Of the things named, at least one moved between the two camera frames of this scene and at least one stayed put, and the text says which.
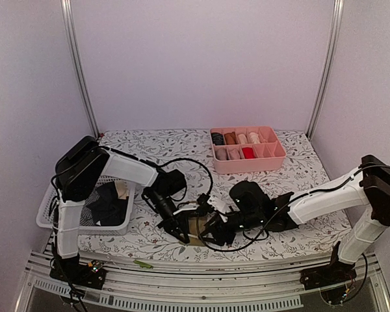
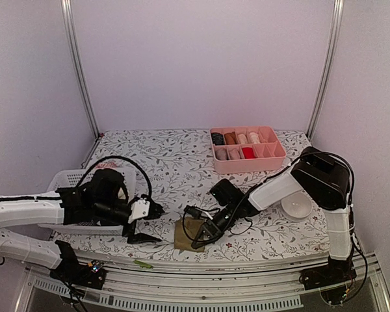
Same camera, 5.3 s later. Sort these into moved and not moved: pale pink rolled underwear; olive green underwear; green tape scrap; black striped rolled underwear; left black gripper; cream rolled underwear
Moved: olive green underwear; left black gripper
Not moved: green tape scrap; black striped rolled underwear; pale pink rolled underwear; cream rolled underwear
